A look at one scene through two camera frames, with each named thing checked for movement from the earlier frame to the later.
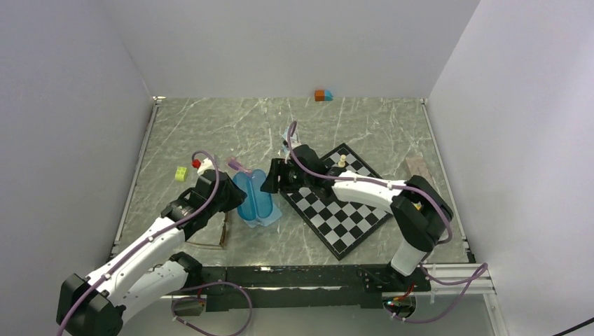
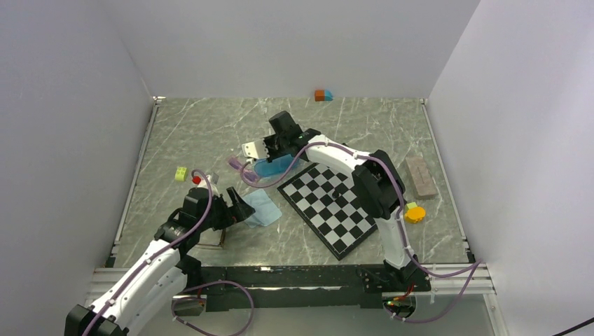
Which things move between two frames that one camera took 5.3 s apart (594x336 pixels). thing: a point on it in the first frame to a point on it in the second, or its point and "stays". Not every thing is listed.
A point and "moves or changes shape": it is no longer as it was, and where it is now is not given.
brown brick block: (417, 166) stays
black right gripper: (278, 169) to (267, 141)
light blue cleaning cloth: (257, 221) stays
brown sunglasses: (213, 234) stays
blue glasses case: (257, 202) moves or changes shape
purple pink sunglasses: (235, 163) stays
